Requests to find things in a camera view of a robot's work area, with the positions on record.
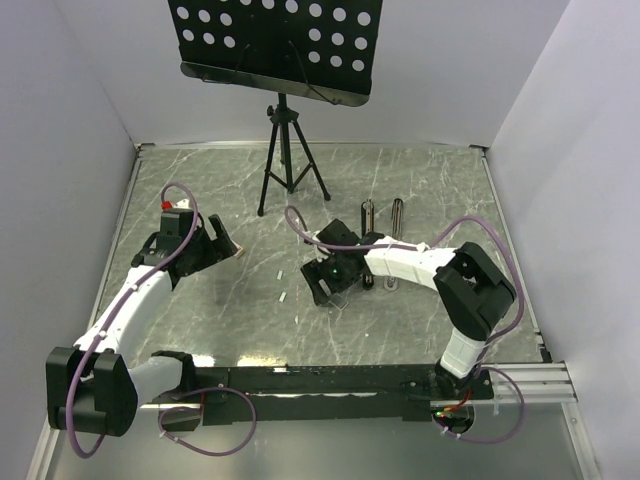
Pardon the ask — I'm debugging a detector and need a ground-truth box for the small open staple box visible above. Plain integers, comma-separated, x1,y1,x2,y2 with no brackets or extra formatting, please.
329,295,348,310

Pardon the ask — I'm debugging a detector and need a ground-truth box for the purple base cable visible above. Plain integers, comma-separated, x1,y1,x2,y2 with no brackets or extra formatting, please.
157,388,260,458
433,367,529,445

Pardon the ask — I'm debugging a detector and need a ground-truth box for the black tripod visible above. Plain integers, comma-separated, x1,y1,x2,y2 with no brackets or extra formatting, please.
257,93,331,217

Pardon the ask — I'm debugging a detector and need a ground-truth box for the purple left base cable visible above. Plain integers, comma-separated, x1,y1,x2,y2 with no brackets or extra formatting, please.
157,388,260,458

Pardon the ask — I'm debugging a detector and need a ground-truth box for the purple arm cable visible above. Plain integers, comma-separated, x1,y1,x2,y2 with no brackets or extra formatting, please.
283,204,526,351
67,182,199,459

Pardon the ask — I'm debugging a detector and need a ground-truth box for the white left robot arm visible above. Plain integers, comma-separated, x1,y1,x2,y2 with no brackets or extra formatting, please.
45,208,238,437

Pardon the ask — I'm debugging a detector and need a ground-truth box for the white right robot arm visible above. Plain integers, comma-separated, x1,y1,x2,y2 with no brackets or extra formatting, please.
301,219,517,398

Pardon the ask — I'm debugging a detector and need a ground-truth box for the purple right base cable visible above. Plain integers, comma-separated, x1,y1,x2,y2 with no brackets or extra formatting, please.
433,367,529,445

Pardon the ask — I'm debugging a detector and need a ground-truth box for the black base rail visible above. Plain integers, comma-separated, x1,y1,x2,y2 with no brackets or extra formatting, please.
152,364,494,426

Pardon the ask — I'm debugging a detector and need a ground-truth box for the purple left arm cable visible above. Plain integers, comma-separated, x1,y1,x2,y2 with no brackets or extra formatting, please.
67,182,199,459

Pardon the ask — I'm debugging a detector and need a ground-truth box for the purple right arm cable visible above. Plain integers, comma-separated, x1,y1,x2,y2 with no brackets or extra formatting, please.
283,204,526,351

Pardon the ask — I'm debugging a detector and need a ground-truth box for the black perforated music stand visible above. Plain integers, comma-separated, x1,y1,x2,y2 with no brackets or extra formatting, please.
168,1,383,107

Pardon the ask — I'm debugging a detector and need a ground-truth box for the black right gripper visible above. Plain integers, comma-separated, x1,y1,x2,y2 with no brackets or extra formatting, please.
301,252,362,307

